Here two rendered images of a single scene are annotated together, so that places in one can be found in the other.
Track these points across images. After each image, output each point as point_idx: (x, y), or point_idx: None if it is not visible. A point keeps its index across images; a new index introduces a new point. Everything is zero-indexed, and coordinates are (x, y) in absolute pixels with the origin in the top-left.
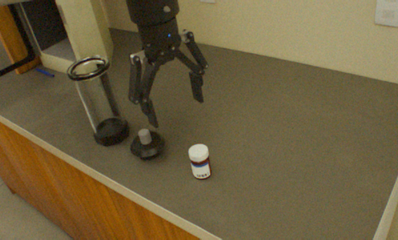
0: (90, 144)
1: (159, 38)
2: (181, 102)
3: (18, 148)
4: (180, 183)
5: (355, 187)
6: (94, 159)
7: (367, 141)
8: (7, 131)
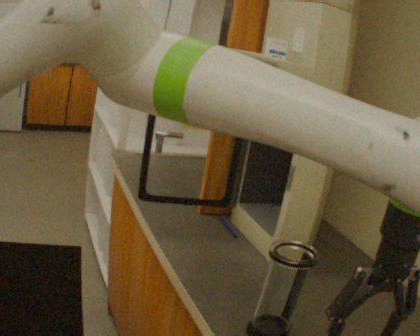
0: (238, 329)
1: (395, 264)
2: (352, 334)
3: (149, 283)
4: None
5: None
6: None
7: None
8: (150, 262)
